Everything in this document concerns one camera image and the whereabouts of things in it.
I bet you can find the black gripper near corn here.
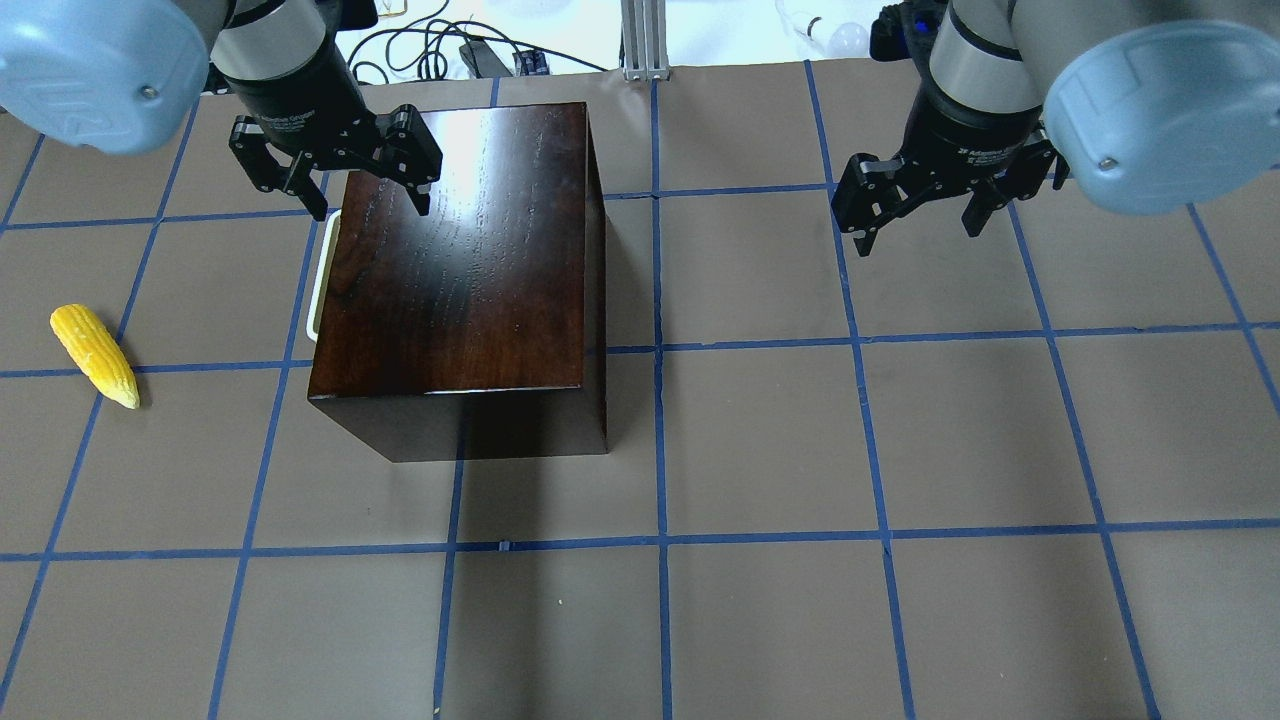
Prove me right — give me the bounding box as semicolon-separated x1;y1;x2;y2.
228;45;443;222

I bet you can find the light wood drawer white handle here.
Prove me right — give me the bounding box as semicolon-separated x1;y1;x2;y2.
305;210;342;343

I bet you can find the grey robot arm near corn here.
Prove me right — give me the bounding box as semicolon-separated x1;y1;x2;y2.
1;1;443;220

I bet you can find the dark wooden drawer cabinet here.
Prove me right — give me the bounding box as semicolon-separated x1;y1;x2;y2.
307;102;608;462

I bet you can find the yellow corn cob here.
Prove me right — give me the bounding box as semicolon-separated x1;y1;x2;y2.
49;304;142;410

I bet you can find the white light bulb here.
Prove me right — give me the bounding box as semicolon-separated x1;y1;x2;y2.
774;1;870;60

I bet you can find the black power adapter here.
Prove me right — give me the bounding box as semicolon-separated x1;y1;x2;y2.
460;38;513;79

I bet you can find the aluminium frame post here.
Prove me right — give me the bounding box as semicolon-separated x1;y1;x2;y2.
620;0;671;82

